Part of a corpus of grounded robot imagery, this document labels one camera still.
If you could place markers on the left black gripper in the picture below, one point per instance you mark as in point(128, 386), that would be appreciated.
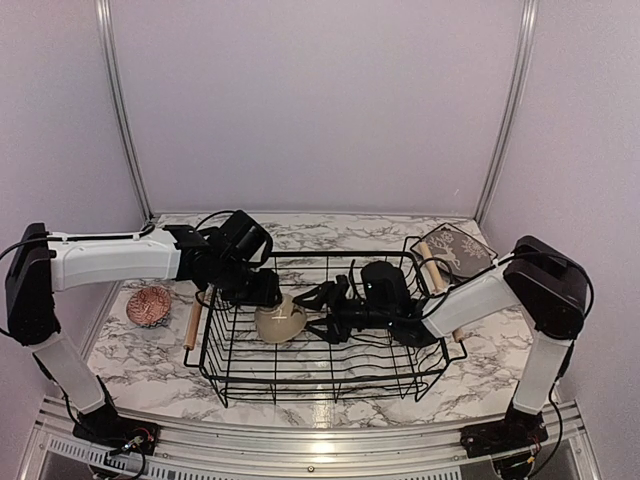
point(266, 294)

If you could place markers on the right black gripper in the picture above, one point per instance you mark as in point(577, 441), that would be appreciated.
point(329, 294)

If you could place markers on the beige ceramic bowl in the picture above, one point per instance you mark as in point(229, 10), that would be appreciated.
point(282, 323)

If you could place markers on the blue white patterned bowl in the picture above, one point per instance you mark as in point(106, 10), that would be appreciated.
point(149, 306)

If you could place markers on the round grey deer plate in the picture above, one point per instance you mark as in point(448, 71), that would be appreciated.
point(465, 255)

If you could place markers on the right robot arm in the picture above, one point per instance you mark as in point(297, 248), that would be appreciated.
point(552, 290)

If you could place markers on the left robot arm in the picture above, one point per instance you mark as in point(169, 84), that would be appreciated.
point(230, 258)

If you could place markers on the black wire dish rack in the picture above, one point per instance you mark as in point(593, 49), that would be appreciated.
point(372, 364)

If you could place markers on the left wooden rack handle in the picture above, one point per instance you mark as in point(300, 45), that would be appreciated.
point(193, 324)

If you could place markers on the wooden rack handle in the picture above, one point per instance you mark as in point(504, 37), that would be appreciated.
point(433, 271)
point(193, 324)

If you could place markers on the right wooden rack handle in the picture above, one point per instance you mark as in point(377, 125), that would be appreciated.
point(433, 271)

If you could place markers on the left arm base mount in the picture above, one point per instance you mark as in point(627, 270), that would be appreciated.
point(107, 427)

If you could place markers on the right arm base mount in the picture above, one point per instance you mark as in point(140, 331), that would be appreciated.
point(514, 431)

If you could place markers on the front aluminium rail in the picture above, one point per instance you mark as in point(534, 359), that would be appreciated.
point(188, 449)

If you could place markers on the left aluminium frame post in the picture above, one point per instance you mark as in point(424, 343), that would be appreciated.
point(107, 36)

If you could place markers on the aluminium frame post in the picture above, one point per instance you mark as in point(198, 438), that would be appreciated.
point(515, 92)
point(107, 36)

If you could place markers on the right aluminium frame post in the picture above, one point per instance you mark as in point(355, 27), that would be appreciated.
point(515, 92)

